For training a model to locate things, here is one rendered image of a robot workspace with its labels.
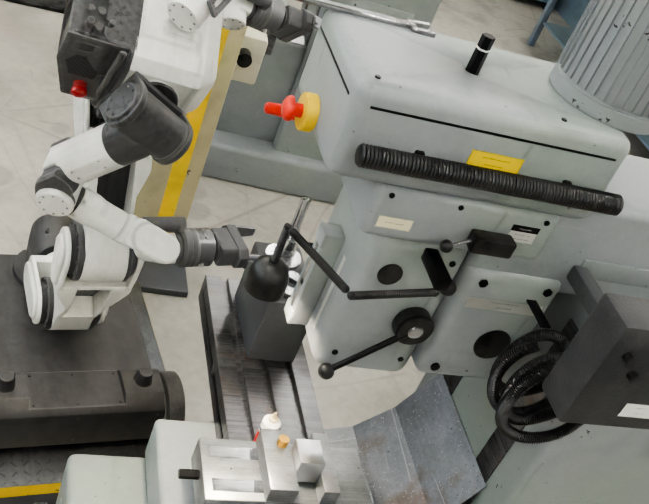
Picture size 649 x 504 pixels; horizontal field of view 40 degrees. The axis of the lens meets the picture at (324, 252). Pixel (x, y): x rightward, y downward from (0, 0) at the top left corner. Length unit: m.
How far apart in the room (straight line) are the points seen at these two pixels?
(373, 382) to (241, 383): 1.62
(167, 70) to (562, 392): 0.92
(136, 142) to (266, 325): 0.60
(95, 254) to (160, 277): 1.59
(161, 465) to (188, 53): 0.86
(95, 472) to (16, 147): 2.45
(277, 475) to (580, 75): 0.93
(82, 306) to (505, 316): 1.22
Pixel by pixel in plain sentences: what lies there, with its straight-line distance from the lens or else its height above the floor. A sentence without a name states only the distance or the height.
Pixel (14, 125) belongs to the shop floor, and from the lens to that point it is 4.47.
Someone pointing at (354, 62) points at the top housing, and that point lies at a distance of 1.30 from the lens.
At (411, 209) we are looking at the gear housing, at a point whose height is 1.70.
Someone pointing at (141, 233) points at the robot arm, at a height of 1.22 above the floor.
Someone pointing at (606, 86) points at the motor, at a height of 1.94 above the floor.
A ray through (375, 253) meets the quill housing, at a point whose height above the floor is 1.59.
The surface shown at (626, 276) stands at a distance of 1.68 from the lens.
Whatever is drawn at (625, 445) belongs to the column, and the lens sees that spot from 1.86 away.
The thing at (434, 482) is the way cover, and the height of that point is 0.99.
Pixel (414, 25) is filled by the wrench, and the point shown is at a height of 1.90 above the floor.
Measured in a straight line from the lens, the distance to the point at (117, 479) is 2.11.
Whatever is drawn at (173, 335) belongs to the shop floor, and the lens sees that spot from 3.53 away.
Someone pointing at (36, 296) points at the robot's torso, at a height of 0.72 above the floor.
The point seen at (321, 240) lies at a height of 1.53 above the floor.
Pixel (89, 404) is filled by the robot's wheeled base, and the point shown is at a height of 0.59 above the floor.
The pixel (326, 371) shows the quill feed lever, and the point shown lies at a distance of 1.58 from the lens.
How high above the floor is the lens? 2.38
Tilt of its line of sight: 34 degrees down
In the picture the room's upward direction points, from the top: 23 degrees clockwise
